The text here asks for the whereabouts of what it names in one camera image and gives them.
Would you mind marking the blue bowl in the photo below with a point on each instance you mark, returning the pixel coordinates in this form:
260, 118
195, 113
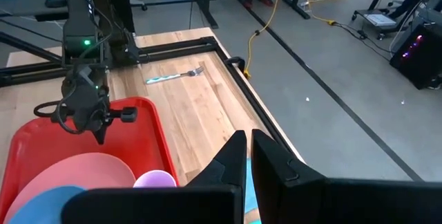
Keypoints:
45, 205

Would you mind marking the black table clamp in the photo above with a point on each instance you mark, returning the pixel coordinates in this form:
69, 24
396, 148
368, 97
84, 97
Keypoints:
236, 63

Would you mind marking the pink round plate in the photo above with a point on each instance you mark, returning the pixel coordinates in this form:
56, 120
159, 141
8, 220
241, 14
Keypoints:
79, 172

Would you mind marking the teal cloth napkin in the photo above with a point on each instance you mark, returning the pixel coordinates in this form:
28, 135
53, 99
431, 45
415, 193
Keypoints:
251, 189

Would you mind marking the wheeled dolly with white box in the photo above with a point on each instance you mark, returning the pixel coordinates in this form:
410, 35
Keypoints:
378, 20

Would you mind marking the black computer mouse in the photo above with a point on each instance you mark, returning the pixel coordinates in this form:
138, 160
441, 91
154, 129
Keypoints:
56, 1

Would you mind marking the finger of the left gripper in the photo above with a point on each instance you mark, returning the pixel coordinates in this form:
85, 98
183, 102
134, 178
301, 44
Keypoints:
97, 135
102, 132

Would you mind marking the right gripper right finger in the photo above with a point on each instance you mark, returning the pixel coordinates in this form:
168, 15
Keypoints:
310, 203

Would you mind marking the black computer tower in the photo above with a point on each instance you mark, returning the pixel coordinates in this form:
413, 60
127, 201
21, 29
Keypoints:
419, 58

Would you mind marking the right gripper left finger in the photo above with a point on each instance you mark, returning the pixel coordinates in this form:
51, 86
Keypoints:
172, 206

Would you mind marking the red plastic tray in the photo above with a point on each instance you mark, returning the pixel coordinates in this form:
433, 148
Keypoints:
138, 137

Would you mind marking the black aluminium table frame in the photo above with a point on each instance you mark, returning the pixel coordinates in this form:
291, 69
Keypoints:
179, 48

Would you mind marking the pink mug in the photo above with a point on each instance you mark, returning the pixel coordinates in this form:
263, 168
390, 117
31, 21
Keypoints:
154, 179

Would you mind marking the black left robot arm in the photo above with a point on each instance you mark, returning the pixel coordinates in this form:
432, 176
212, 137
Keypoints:
79, 16

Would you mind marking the person's shoe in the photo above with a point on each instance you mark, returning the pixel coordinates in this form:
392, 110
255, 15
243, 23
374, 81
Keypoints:
248, 2
266, 0

